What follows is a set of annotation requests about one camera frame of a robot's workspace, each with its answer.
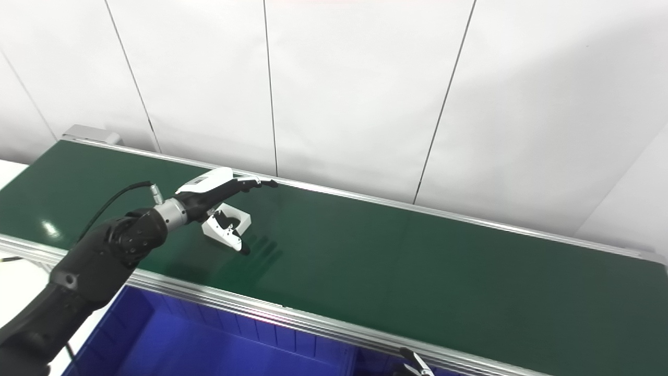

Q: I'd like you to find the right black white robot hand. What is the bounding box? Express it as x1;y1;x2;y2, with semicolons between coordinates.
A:
399;347;435;376

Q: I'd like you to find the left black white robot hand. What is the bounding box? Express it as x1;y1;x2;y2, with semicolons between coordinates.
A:
175;167;279;256

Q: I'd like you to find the white square part with hole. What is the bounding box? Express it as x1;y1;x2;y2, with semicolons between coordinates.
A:
202;203;252;244

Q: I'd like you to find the blue plastic bin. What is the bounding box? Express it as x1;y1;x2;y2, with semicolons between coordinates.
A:
63;285;362;376
355;347;470;376

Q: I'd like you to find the green conveyor belt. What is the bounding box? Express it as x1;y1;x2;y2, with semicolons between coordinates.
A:
0;137;668;376
0;140;668;376

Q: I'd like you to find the grey conveyor end box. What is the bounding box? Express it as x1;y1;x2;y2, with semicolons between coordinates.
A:
62;124;122;146

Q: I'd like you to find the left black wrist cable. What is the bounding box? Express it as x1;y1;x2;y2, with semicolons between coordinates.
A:
0;181;165;262

